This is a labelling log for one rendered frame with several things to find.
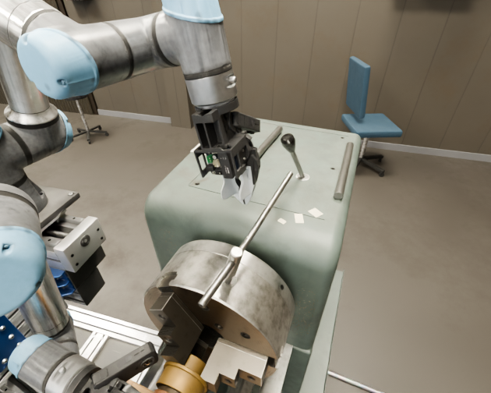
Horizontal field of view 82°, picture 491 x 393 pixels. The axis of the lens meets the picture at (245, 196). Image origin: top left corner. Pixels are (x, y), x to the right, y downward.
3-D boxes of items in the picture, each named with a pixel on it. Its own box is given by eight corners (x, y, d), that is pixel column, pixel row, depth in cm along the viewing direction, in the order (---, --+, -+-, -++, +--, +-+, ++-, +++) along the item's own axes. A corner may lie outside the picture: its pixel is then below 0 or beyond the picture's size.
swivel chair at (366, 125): (384, 156, 336) (417, 59, 272) (388, 183, 292) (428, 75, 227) (330, 149, 351) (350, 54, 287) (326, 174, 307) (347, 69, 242)
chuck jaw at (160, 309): (196, 313, 62) (164, 275, 58) (213, 313, 59) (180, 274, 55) (167, 363, 54) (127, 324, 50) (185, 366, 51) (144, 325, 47)
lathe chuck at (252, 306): (165, 302, 79) (167, 228, 58) (269, 357, 74) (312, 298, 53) (144, 331, 73) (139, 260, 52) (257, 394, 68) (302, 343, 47)
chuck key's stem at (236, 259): (227, 295, 53) (239, 259, 46) (217, 288, 54) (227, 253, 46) (232, 286, 55) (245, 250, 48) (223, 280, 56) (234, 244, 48)
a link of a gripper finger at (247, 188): (236, 217, 55) (224, 176, 50) (247, 200, 59) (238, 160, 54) (251, 219, 53) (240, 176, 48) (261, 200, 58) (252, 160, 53)
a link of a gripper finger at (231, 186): (221, 216, 56) (209, 175, 51) (234, 199, 60) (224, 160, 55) (235, 217, 55) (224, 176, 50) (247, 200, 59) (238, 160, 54)
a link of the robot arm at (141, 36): (76, 28, 41) (127, 12, 36) (134, 19, 49) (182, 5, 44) (101, 84, 45) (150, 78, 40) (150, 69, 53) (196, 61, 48)
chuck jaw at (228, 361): (225, 321, 59) (280, 342, 56) (227, 334, 62) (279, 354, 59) (199, 376, 51) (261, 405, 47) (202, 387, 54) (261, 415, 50)
